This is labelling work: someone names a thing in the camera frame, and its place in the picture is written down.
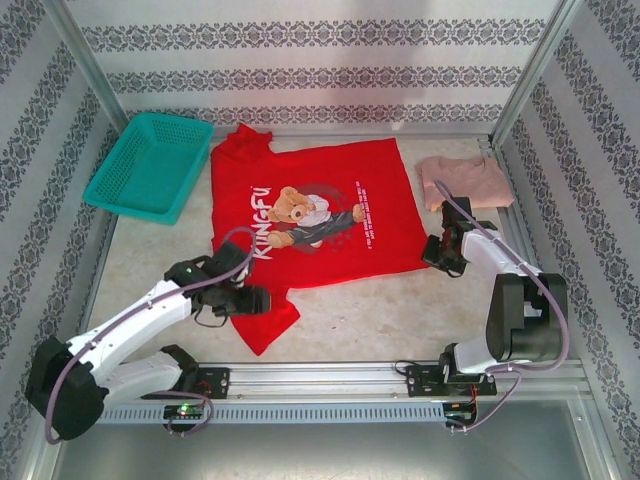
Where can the aluminium side rail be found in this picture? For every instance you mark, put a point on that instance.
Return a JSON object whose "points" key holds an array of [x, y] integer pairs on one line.
{"points": [[530, 235], [106, 245]]}

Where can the red bear print t-shirt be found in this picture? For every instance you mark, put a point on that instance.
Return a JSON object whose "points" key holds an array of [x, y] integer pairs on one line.
{"points": [[325, 165]]}

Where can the small circuit board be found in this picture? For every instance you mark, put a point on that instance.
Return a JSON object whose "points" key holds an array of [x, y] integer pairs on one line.
{"points": [[457, 412], [185, 411]]}

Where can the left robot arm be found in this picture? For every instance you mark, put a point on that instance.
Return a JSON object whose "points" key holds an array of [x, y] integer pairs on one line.
{"points": [[130, 317]]}

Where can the folded pink t-shirt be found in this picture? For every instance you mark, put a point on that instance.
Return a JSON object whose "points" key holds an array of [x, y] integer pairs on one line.
{"points": [[480, 175]]}

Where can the grey metal panel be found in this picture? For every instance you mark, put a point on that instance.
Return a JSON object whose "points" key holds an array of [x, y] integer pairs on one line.
{"points": [[320, 455]]}

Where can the teal plastic basket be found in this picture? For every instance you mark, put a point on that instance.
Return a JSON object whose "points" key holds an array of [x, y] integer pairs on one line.
{"points": [[140, 170]]}

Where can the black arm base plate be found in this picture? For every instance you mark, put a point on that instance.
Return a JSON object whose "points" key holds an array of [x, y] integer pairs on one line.
{"points": [[215, 382], [420, 382]]}

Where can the aluminium frame post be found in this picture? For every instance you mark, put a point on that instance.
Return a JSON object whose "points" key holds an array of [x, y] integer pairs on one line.
{"points": [[82, 60], [534, 75]]}

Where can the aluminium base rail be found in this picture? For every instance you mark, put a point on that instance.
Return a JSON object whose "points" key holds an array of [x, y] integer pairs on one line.
{"points": [[320, 375]]}

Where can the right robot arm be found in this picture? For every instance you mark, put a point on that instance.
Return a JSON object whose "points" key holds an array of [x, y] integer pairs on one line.
{"points": [[495, 250]]}

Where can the aluminium back beam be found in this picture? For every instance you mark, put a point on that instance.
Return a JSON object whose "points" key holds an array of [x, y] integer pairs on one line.
{"points": [[350, 136]]}

